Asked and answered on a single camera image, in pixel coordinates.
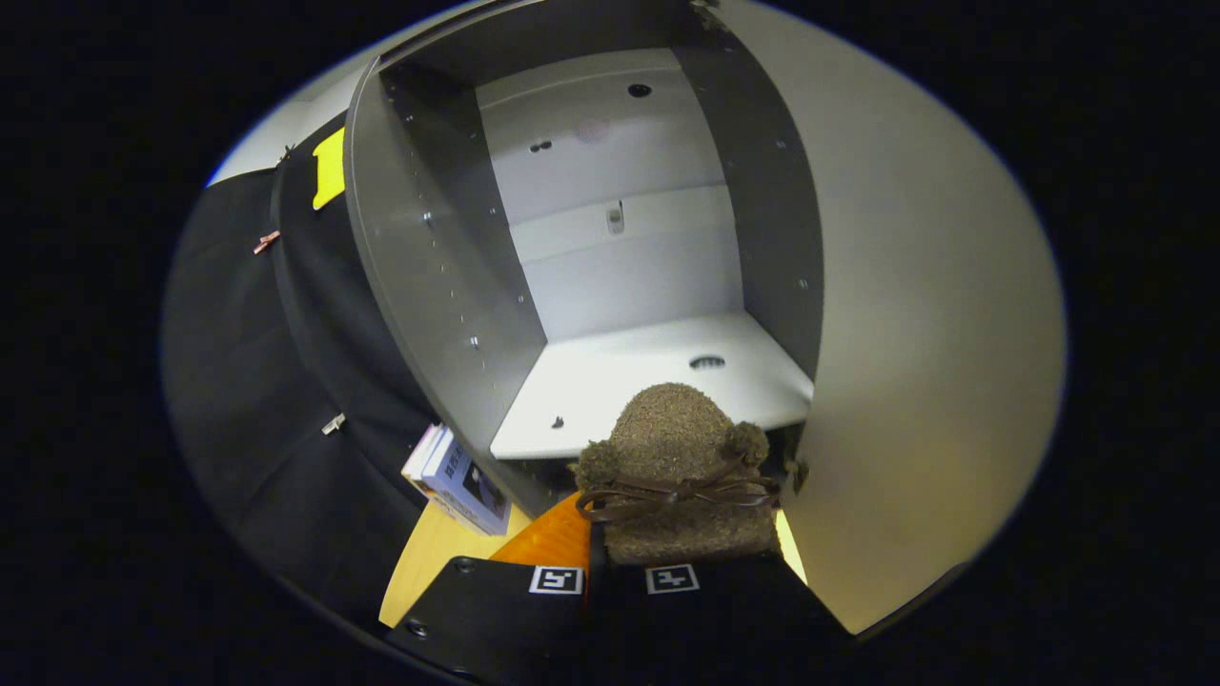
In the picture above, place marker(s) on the dark grey shoe cabinet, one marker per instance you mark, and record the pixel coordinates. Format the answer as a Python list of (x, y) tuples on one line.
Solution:
[(438, 257)]

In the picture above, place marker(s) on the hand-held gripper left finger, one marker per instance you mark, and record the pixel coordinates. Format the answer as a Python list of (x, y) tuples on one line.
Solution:
[(496, 619)]

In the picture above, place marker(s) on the red cloth clip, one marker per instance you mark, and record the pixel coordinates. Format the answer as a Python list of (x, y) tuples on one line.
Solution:
[(267, 242)]

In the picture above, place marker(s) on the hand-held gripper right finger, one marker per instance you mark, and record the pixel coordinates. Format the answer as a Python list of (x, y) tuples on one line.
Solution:
[(724, 619)]

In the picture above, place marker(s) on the black backdrop cloth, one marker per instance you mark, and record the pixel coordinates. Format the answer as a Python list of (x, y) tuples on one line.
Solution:
[(248, 400)]

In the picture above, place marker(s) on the brown fuzzy shoe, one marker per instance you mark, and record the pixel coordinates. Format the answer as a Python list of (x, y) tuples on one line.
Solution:
[(667, 438)]

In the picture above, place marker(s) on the blue-covered book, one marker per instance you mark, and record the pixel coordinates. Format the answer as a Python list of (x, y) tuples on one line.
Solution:
[(472, 491)]

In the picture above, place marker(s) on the silver cloth clip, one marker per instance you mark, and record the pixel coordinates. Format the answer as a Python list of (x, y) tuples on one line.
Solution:
[(334, 424)]

